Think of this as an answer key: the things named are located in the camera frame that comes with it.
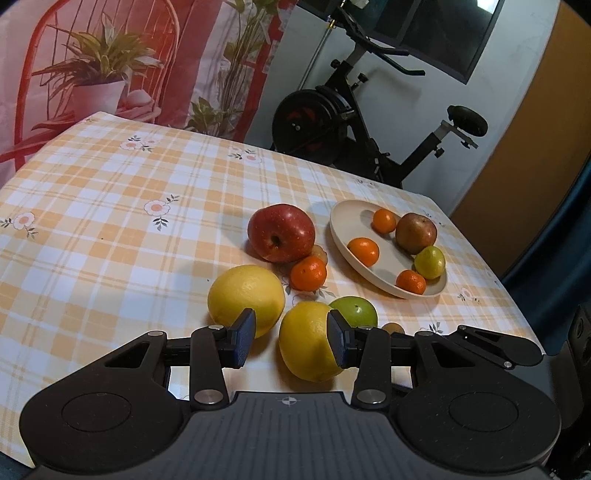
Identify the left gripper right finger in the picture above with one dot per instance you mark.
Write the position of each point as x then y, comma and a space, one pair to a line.
367, 349

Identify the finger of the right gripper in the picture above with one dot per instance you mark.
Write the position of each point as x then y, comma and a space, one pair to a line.
501, 349

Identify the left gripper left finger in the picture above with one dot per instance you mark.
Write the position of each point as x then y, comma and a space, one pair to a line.
212, 349

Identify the green round fruit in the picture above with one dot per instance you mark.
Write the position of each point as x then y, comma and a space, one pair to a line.
357, 311

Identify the yellow lemon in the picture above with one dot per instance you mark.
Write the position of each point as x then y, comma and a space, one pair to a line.
304, 345

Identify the large yellow orange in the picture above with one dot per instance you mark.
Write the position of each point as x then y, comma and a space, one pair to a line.
242, 287

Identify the orange tangerine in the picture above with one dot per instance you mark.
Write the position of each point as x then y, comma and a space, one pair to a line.
411, 281
384, 221
365, 250
309, 274

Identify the yellow-green pear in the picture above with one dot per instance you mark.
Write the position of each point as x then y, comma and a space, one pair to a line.
430, 263

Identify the dark red apple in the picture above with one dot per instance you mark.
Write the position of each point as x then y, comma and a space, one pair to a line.
415, 232

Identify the small yellow kumquat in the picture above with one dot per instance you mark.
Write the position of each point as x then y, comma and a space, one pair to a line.
394, 327

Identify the brown walnut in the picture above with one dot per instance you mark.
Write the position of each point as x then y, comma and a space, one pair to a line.
319, 253

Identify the beige round plate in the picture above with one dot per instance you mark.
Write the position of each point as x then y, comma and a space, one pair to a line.
351, 219

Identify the bright red apple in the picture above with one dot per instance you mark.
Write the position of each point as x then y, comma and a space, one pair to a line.
281, 233

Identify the plaid floral tablecloth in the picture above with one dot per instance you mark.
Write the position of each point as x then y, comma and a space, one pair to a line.
116, 228

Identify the black exercise bike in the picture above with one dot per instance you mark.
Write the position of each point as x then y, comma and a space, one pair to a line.
325, 124

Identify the printed chair backdrop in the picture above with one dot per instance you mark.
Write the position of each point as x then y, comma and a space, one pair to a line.
193, 65

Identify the dark window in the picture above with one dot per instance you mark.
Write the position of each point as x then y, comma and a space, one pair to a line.
448, 34

